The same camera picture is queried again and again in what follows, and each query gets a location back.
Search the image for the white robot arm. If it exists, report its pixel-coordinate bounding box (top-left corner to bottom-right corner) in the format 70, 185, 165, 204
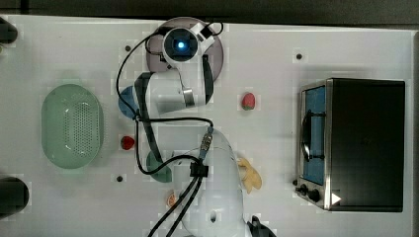
133, 23, 277, 237

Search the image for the red green strawberry toy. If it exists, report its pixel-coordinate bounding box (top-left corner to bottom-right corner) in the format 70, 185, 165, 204
241, 93, 256, 111

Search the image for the green round bowl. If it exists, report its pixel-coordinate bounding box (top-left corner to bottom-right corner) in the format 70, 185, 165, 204
146, 152, 172, 183

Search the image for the blue round bowl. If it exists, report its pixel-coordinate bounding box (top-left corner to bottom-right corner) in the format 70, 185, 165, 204
119, 86, 138, 119

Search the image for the small red strawberry toy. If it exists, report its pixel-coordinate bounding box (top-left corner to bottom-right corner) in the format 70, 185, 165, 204
121, 136, 135, 150

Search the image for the orange slice toy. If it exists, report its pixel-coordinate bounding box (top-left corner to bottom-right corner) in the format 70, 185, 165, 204
166, 191, 177, 207

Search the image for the green perforated basket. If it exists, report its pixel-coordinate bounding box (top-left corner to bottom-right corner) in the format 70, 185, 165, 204
42, 84, 104, 169

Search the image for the steel toaster oven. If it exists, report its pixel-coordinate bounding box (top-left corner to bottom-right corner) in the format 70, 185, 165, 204
293, 78, 406, 212

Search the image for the black clamp bottom left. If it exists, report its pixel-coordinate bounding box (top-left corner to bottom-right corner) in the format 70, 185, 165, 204
0, 177, 30, 219

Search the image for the black clamp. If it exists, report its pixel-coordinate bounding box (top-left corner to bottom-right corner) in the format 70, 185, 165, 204
0, 18, 19, 44
0, 177, 30, 219

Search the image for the black clamp top left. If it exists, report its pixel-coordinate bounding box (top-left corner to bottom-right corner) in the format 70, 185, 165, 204
0, 18, 19, 44

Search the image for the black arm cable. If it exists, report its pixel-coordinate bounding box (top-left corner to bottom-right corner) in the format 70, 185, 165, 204
116, 31, 214, 237

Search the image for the black short camera cable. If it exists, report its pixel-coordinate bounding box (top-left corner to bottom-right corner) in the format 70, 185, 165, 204
201, 21, 224, 38

